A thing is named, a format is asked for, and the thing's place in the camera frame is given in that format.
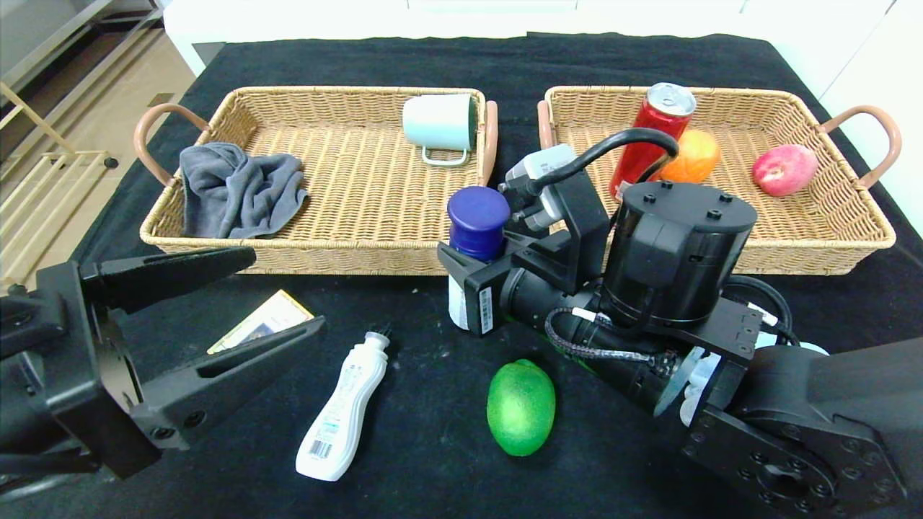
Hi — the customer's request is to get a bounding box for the wicker basket with brown handles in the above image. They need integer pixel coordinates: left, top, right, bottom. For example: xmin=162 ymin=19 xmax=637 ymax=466
xmin=134 ymin=86 xmax=500 ymax=277
xmin=537 ymin=85 xmax=902 ymax=277

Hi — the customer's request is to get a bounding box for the grey cloth towel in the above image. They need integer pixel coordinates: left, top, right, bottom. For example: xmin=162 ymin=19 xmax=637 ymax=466
xmin=180 ymin=143 xmax=309 ymax=240

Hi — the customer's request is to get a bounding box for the beige metal rack on wheels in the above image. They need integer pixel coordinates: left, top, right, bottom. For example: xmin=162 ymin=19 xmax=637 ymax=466
xmin=0 ymin=79 xmax=121 ymax=300

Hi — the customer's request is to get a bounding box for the red drink can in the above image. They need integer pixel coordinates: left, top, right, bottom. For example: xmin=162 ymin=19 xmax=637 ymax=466
xmin=609 ymin=82 xmax=697 ymax=203

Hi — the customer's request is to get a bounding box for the pink red peach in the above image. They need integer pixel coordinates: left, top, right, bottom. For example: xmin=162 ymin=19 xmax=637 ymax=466
xmin=751 ymin=144 xmax=819 ymax=198

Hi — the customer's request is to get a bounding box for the green lime fruit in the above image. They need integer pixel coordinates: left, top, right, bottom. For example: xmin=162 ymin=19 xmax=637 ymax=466
xmin=487 ymin=359 xmax=557 ymax=457

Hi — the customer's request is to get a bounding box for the black table cloth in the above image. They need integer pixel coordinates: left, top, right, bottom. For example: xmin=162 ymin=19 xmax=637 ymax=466
xmin=0 ymin=32 xmax=923 ymax=519

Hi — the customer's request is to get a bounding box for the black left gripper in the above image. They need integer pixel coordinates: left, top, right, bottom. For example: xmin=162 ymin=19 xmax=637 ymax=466
xmin=0 ymin=245 xmax=327 ymax=481

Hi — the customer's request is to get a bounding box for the smooth black camera cable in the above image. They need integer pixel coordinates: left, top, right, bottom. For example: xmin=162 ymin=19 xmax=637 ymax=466
xmin=530 ymin=128 xmax=680 ymax=199

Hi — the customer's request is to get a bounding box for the orange fruit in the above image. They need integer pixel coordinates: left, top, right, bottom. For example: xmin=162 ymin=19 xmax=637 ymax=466
xmin=660 ymin=129 xmax=721 ymax=185

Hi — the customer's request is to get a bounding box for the light blue bath pouf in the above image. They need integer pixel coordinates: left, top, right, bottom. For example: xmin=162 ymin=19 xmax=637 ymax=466
xmin=660 ymin=332 xmax=830 ymax=427

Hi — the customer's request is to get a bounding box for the blue capped spray can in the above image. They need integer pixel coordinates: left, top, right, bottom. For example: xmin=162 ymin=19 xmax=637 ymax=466
xmin=447 ymin=186 xmax=511 ymax=331

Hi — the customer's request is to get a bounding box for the braided black cable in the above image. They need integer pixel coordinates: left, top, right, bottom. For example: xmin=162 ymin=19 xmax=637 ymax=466
xmin=544 ymin=306 xmax=679 ymax=361

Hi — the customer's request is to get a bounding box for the mint green enamel mug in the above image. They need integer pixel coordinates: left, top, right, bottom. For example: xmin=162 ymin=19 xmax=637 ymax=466
xmin=402 ymin=94 xmax=479 ymax=167

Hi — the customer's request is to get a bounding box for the gold card box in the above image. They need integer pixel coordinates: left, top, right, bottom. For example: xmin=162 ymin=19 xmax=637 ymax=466
xmin=208 ymin=290 xmax=316 ymax=355

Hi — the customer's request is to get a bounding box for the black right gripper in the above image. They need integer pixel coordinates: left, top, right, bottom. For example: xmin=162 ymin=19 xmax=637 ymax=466
xmin=437 ymin=241 xmax=565 ymax=335

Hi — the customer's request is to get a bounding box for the white bottle with brush cap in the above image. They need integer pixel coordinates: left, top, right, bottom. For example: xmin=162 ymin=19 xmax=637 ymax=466
xmin=296 ymin=326 xmax=392 ymax=482

